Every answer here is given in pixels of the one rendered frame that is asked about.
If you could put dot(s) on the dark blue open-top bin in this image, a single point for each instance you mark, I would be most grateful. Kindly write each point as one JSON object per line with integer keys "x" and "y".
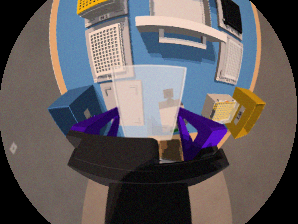
{"x": 83, "y": 104}

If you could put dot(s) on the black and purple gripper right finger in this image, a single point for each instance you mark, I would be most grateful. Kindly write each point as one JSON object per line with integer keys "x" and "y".
{"x": 210, "y": 133}

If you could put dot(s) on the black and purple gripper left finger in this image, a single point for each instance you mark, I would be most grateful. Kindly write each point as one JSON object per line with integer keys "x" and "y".
{"x": 94, "y": 124}

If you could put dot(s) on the blue bench mat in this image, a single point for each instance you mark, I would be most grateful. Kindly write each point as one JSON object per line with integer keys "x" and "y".
{"x": 201, "y": 64}

